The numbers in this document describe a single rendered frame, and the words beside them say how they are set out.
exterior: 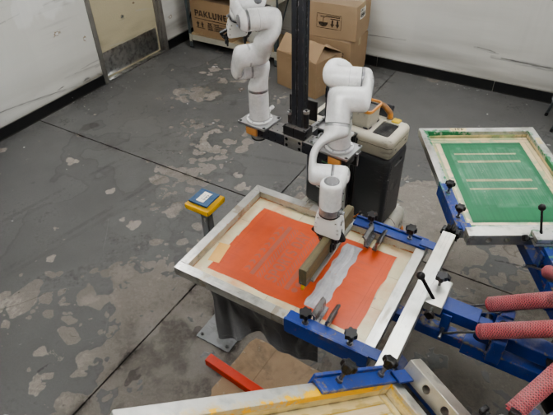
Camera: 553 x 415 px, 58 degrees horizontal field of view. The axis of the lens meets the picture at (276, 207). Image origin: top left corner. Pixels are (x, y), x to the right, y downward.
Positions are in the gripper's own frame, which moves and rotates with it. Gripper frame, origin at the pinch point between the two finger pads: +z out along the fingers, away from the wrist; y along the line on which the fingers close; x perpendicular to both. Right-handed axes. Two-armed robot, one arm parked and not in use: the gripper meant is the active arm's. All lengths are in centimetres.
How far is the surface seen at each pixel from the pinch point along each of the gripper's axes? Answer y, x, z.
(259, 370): 34, 1, 108
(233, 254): 35.4, 10.5, 14.0
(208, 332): 72, -5, 109
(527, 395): -72, 29, -5
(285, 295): 7.2, 17.8, 13.9
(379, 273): -18.0, -8.7, 14.0
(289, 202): 30.5, -25.0, 10.8
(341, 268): -4.9, -3.2, 13.2
